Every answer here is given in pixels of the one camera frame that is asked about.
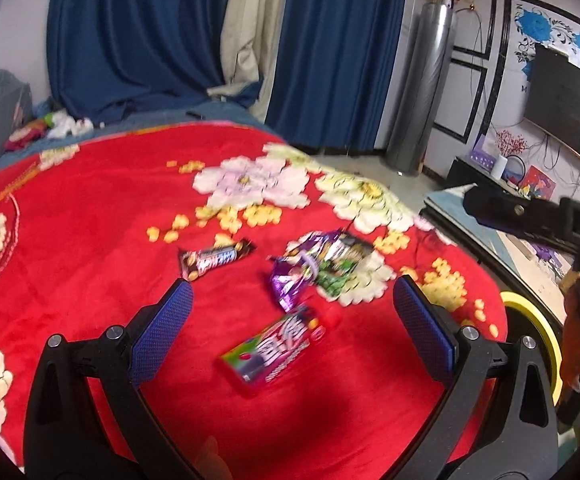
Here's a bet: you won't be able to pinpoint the pile of toys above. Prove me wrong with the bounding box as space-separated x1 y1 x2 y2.
4 110 95 152

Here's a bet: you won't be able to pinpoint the dark blue curtain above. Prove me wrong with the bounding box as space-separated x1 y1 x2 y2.
46 0 261 124
265 0 405 152

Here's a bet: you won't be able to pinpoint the purple tissue box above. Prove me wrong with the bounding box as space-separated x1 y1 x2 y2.
469 136 496 171

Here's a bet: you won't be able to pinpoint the black curved television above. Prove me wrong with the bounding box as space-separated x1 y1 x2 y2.
523 44 580 156

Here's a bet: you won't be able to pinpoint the red drink bottle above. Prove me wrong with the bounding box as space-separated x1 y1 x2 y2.
218 304 329 392

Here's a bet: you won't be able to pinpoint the colourful painting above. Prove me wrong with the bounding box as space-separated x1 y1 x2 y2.
519 166 556 200

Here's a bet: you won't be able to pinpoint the coffee table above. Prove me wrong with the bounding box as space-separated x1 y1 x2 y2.
420 185 572 325

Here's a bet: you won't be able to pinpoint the beige curtain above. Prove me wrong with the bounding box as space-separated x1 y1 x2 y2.
206 0 287 122

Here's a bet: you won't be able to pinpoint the left hand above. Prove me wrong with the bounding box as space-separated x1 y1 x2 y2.
194 437 232 480

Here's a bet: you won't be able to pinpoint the silver tower air conditioner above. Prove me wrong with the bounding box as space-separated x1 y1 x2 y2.
384 0 455 176

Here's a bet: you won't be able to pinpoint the right hand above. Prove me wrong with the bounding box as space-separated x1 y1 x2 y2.
560 269 580 392

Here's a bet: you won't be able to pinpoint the right dark blue curtain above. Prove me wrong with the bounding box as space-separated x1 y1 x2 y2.
265 0 405 152

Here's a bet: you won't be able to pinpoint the blue sofa cover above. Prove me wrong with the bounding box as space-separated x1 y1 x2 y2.
0 100 280 170

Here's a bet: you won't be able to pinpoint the white vase red flowers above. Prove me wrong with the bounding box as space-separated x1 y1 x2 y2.
491 129 528 179

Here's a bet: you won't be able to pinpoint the red floral blanket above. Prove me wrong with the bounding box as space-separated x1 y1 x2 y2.
0 124 507 479

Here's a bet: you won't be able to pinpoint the black tv cabinet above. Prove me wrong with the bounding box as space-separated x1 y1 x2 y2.
444 156 523 205

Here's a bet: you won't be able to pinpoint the yellow rimmed trash bin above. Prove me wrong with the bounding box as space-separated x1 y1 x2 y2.
500 290 563 406

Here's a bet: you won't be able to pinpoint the chocolate bar wrapper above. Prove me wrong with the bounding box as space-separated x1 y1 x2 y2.
178 238 256 282

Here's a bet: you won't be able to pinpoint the purple candy wrapper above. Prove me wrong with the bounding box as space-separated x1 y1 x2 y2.
270 229 343 313

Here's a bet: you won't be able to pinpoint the left dark blue curtain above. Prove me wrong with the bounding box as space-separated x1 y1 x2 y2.
46 0 261 124

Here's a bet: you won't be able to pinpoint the green black snack bag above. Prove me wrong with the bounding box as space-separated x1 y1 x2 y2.
316 231 372 298

